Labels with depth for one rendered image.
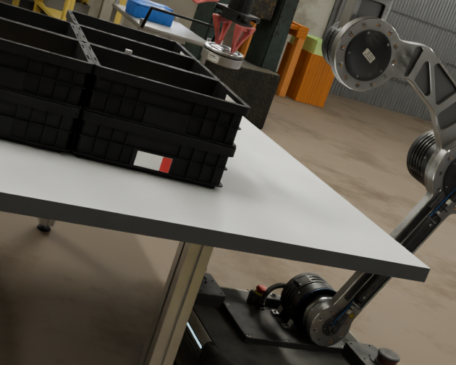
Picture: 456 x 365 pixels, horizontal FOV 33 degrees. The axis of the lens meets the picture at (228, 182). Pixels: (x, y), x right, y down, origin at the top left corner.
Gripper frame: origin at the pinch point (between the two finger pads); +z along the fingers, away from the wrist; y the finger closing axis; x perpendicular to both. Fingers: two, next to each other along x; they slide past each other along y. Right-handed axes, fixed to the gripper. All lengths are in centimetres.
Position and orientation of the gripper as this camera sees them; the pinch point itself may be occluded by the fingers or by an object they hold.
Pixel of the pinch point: (226, 45)
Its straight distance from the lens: 195.6
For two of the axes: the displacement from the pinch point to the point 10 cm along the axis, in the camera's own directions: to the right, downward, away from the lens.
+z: -3.4, 8.9, 3.0
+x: 5.5, -0.8, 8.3
